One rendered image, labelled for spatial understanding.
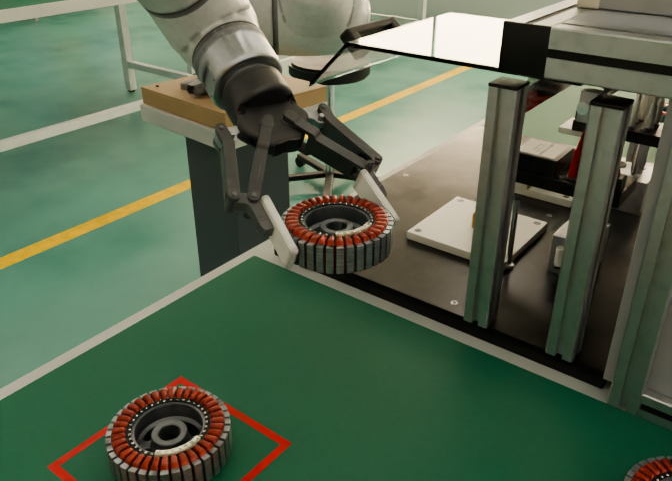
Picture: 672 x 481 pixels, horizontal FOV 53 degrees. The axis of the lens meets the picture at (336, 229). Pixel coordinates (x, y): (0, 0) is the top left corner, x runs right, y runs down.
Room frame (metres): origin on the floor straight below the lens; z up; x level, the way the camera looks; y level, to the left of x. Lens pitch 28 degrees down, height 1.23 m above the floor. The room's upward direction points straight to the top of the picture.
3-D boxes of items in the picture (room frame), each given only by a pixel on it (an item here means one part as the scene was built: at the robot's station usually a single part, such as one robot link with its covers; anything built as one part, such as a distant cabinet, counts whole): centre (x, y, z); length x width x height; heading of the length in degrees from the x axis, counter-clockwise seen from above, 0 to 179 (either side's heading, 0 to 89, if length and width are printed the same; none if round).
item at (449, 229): (0.86, -0.21, 0.78); 0.15 x 0.15 x 0.01; 52
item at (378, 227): (0.59, 0.00, 0.92); 0.11 x 0.11 x 0.04
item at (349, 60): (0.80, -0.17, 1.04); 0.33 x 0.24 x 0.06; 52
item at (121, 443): (0.46, 0.15, 0.77); 0.11 x 0.11 x 0.04
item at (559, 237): (0.77, -0.32, 0.80); 0.07 x 0.05 x 0.06; 142
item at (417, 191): (0.95, -0.29, 0.76); 0.64 x 0.47 x 0.02; 142
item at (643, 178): (0.96, -0.47, 0.80); 0.07 x 0.05 x 0.06; 142
